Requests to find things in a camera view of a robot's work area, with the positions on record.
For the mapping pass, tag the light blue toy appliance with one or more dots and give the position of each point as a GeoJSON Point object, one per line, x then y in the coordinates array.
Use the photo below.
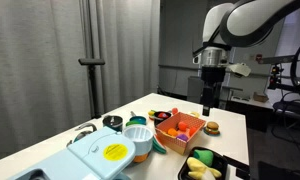
{"type": "Point", "coordinates": [90, 156]}

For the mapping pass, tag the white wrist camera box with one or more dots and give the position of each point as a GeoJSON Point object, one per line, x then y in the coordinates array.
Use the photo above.
{"type": "Point", "coordinates": [240, 69]}

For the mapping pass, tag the black toy bowl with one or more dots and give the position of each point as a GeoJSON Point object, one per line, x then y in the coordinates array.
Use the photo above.
{"type": "Point", "coordinates": [163, 120]}

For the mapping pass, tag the pale yellow toy food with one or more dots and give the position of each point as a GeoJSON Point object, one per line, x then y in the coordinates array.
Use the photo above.
{"type": "Point", "coordinates": [194, 114]}

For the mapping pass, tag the black plastic tray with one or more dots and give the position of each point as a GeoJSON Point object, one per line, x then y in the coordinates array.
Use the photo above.
{"type": "Point", "coordinates": [220, 163]}

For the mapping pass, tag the green plush vegetable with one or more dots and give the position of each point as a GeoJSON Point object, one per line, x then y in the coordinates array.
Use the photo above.
{"type": "Point", "coordinates": [204, 156]}

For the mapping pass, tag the yellow green toy food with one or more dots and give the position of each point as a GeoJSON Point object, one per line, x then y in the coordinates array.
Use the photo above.
{"type": "Point", "coordinates": [151, 113]}

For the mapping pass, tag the purple toy fruit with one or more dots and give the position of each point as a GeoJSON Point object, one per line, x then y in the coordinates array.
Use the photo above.
{"type": "Point", "coordinates": [182, 137]}

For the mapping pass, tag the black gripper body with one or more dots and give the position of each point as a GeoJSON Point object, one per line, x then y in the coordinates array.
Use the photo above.
{"type": "Point", "coordinates": [212, 78]}

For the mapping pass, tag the black table edge bracket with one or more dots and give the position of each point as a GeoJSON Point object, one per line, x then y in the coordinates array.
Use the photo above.
{"type": "Point", "coordinates": [238, 165]}

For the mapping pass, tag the dark lidded cup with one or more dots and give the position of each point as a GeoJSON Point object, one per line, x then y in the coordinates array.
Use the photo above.
{"type": "Point", "coordinates": [112, 122]}

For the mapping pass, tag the toy watermelon slice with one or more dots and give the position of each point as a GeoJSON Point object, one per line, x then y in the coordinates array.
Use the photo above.
{"type": "Point", "coordinates": [159, 146]}

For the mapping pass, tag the black tripod stand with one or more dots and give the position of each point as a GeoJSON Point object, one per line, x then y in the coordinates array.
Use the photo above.
{"type": "Point", "coordinates": [92, 83]}

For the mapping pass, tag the yellow plush banana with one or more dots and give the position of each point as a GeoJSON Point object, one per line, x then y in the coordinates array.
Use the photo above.
{"type": "Point", "coordinates": [196, 166]}

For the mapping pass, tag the white ribbed bowl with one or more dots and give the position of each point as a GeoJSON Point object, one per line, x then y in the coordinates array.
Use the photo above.
{"type": "Point", "coordinates": [138, 136]}

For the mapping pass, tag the grey computer case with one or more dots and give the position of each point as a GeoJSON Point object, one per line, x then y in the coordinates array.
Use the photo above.
{"type": "Point", "coordinates": [194, 89]}

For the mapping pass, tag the black camera on stand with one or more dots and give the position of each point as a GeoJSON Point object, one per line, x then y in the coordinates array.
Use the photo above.
{"type": "Point", "coordinates": [276, 75]}

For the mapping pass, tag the toy burger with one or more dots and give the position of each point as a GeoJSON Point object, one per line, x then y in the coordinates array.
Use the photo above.
{"type": "Point", "coordinates": [212, 128]}

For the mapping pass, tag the grey teal hand tool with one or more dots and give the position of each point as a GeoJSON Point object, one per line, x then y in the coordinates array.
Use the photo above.
{"type": "Point", "coordinates": [86, 126]}

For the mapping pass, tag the orange dotted paper box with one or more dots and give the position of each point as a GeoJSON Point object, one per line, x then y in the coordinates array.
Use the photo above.
{"type": "Point", "coordinates": [176, 143]}

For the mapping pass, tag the small cardboard box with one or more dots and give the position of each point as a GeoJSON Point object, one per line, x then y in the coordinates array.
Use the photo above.
{"type": "Point", "coordinates": [260, 97]}

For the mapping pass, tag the red toy tomato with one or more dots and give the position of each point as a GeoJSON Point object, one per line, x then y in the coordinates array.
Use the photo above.
{"type": "Point", "coordinates": [174, 110]}

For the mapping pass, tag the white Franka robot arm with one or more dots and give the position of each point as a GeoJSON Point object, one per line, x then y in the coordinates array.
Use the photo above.
{"type": "Point", "coordinates": [250, 20]}

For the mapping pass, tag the red orange toy fruit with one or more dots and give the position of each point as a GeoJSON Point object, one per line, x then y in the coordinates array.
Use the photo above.
{"type": "Point", "coordinates": [192, 130]}

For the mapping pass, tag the red toy strawberry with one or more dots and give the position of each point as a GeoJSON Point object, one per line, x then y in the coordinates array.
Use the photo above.
{"type": "Point", "coordinates": [163, 115]}

